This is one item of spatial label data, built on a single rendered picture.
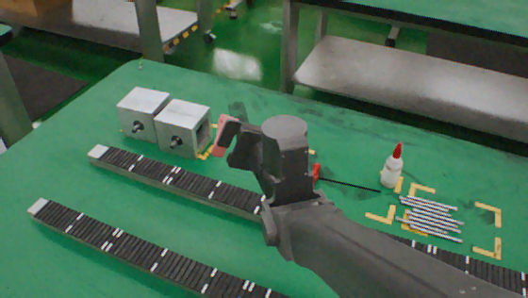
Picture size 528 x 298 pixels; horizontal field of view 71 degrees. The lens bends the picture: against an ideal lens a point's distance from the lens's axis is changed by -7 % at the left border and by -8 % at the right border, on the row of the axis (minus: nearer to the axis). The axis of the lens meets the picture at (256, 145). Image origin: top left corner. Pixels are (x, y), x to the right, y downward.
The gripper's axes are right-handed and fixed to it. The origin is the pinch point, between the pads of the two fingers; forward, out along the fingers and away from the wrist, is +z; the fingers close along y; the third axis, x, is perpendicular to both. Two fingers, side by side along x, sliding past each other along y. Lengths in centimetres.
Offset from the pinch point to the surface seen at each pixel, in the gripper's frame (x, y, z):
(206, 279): 23.5, 1.9, -13.1
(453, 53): -26, -231, 173
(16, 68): 112, 68, 256
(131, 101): 16.3, 13.8, 34.8
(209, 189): 18.9, -1.7, 7.0
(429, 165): -0.4, -49.7, 1.8
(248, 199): 16.6, -8.1, 2.1
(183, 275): 25.0, 5.4, -11.2
